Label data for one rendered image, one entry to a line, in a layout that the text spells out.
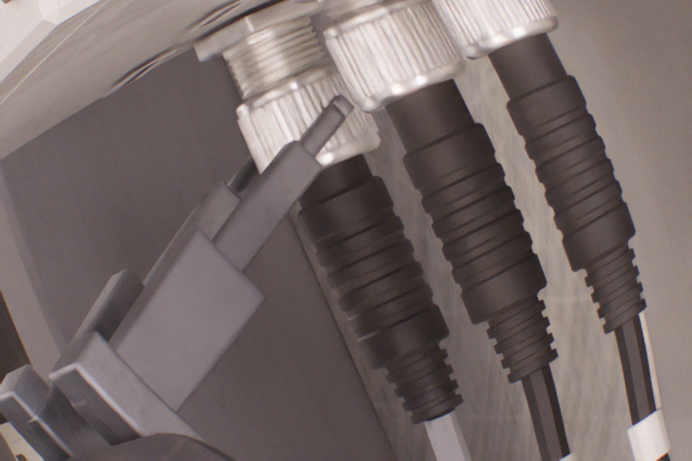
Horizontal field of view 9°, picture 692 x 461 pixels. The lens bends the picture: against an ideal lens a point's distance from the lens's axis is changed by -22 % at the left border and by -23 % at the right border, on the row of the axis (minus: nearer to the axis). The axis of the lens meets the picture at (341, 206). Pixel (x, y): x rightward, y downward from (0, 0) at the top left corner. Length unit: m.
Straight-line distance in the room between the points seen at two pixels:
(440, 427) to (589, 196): 0.08
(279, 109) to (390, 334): 0.03
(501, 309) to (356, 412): 0.15
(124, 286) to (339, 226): 0.03
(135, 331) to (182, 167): 0.14
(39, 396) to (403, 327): 0.06
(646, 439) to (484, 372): 0.14
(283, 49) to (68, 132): 0.10
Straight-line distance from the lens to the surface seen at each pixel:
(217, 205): 0.66
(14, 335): 1.63
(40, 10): 0.48
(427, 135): 0.62
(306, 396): 0.76
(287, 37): 0.65
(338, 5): 0.62
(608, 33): 0.64
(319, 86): 0.65
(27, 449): 1.60
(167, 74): 0.76
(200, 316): 0.63
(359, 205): 0.65
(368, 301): 0.65
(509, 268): 0.62
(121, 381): 0.61
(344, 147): 0.65
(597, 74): 0.65
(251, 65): 0.66
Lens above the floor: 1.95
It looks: 42 degrees down
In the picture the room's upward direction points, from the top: 3 degrees counter-clockwise
